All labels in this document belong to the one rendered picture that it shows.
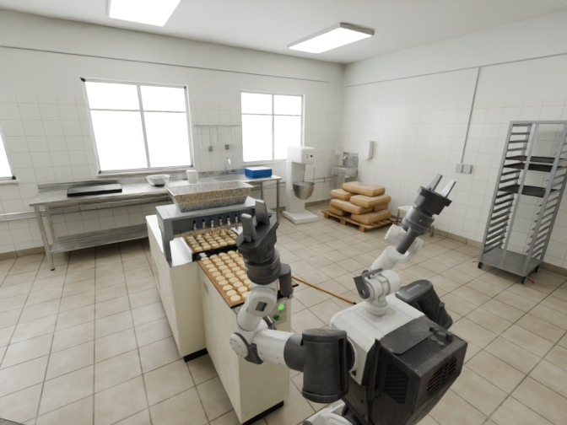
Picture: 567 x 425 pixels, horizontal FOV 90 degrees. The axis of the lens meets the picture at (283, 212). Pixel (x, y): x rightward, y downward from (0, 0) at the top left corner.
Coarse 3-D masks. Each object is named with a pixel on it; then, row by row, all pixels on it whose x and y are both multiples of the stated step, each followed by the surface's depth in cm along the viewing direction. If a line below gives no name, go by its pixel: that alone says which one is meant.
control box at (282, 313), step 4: (280, 300) 154; (284, 300) 154; (276, 304) 151; (280, 304) 152; (284, 304) 154; (276, 308) 152; (284, 308) 155; (272, 312) 151; (276, 312) 152; (280, 312) 154; (284, 312) 156; (268, 316) 150; (272, 316) 152; (280, 316) 155; (284, 316) 157; (272, 320) 152; (276, 320) 154; (280, 320) 156; (284, 320) 157; (276, 324) 155
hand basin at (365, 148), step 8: (360, 144) 577; (368, 144) 560; (336, 152) 643; (344, 152) 631; (360, 152) 580; (368, 152) 563; (344, 160) 635; (352, 160) 616; (336, 168) 612; (344, 168) 595; (352, 168) 600; (344, 176) 594; (352, 176) 605
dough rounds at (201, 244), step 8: (216, 232) 233; (224, 232) 234; (232, 232) 229; (192, 240) 212; (200, 240) 212; (208, 240) 212; (216, 240) 216; (224, 240) 217; (232, 240) 212; (192, 248) 202; (200, 248) 199; (208, 248) 201
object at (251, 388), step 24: (216, 312) 175; (288, 312) 161; (216, 336) 185; (216, 360) 195; (240, 360) 152; (240, 384) 157; (264, 384) 166; (288, 384) 177; (240, 408) 161; (264, 408) 172
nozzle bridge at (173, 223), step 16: (160, 208) 201; (176, 208) 201; (208, 208) 202; (224, 208) 202; (240, 208) 206; (160, 224) 194; (176, 224) 193; (192, 224) 199; (208, 224) 205; (224, 224) 209; (240, 224) 213
